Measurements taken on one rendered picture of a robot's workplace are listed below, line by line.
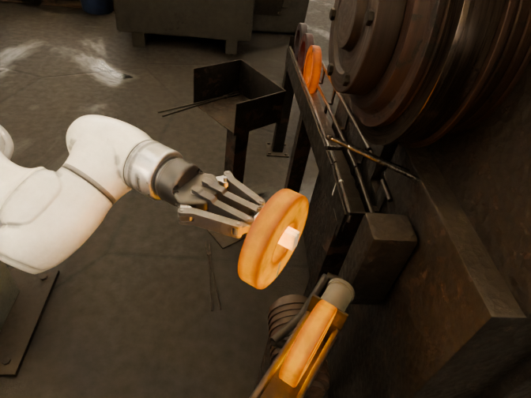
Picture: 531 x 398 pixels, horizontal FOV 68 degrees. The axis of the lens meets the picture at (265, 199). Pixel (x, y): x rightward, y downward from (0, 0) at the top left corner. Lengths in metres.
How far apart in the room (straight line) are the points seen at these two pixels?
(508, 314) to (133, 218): 1.53
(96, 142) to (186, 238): 1.13
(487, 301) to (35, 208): 0.69
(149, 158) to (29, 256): 0.22
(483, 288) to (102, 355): 1.20
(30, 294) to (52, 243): 1.04
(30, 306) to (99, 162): 1.05
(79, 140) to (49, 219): 0.14
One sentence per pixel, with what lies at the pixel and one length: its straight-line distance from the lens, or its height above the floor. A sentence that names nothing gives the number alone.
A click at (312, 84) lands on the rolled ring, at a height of 0.66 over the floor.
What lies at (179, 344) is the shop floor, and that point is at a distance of 1.50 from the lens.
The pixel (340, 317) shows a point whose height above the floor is 0.71.
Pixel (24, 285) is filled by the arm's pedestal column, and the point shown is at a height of 0.02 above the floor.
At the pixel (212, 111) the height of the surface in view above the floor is 0.59.
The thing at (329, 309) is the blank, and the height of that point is 0.77.
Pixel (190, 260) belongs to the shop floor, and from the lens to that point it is 1.70.
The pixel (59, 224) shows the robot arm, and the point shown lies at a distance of 0.66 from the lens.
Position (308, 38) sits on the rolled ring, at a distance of 1.78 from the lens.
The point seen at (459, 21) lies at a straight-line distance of 0.64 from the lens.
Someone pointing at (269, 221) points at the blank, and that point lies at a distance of 0.52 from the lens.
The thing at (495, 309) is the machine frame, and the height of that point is 0.87.
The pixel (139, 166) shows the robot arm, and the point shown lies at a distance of 0.65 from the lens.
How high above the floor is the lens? 1.34
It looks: 43 degrees down
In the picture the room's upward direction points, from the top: 10 degrees clockwise
